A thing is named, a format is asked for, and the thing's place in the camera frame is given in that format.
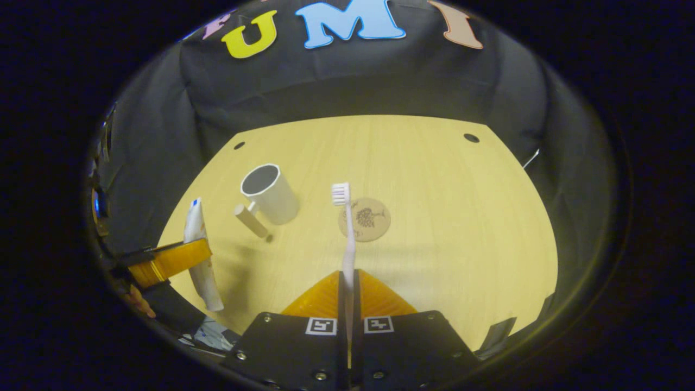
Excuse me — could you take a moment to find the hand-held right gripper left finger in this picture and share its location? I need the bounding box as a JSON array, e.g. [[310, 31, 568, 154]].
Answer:
[[220, 270, 348, 391]]

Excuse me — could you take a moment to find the pink white toothbrush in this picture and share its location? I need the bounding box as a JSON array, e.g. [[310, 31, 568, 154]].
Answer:
[[331, 182, 357, 348]]

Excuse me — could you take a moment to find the white cup with wooden handle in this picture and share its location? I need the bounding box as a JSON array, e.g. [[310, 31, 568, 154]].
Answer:
[[233, 163, 300, 242]]

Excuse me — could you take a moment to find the white blue patterned fabric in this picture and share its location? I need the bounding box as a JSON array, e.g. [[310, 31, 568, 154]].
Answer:
[[178, 319, 241, 351]]

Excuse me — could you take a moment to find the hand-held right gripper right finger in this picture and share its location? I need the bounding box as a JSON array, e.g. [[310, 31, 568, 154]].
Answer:
[[352, 270, 481, 391]]

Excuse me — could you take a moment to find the white toothpaste tube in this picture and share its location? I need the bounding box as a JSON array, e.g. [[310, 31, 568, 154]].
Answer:
[[183, 197, 224, 312]]

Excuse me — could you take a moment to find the round wooden coaster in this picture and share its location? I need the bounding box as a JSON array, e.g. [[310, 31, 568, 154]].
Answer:
[[338, 197, 391, 242]]

